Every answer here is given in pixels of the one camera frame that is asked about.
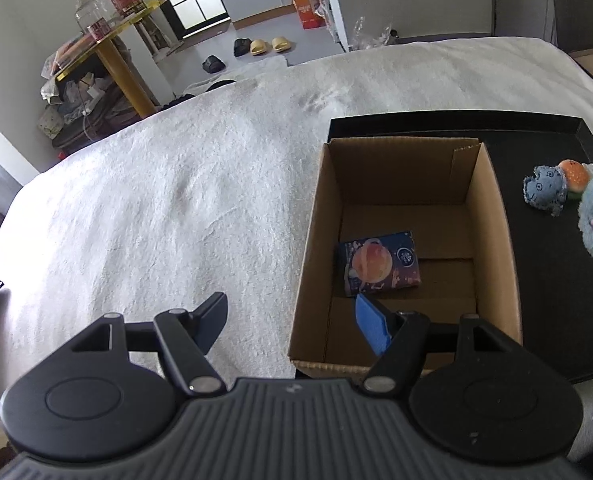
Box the tan slipper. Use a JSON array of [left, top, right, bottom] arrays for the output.
[[250, 39, 268, 56], [272, 36, 292, 53]]

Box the white fluffy blanket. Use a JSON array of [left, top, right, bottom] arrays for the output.
[[0, 34, 593, 464]]

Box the clear glass jar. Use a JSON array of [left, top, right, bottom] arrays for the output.
[[75, 0, 111, 41]]

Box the brown cardboard box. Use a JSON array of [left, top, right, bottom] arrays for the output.
[[288, 136, 523, 377]]

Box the clear plastic bag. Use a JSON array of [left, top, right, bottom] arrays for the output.
[[348, 16, 395, 51]]

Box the yellow round side table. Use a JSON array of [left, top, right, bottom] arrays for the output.
[[54, 0, 166, 118]]

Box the tan slipper right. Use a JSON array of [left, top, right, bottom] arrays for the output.
[[272, 36, 292, 53]]

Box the black shallow tray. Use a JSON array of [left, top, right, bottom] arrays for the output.
[[328, 110, 593, 382]]

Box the tan slipper left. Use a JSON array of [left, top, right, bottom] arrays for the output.
[[250, 39, 268, 56]]

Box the black slipper near bed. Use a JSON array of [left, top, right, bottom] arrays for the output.
[[202, 55, 226, 74]]

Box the black slipper near door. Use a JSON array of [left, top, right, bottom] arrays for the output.
[[234, 38, 252, 58]]

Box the grey-blue plush toy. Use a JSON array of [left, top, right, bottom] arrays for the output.
[[523, 166, 567, 217]]

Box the orange cardboard box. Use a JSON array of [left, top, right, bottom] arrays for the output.
[[292, 0, 325, 30]]

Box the clutter pile under table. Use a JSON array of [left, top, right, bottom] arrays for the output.
[[37, 54, 140, 159]]

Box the hamburger plush toy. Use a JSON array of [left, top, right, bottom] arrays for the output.
[[558, 159, 591, 200]]

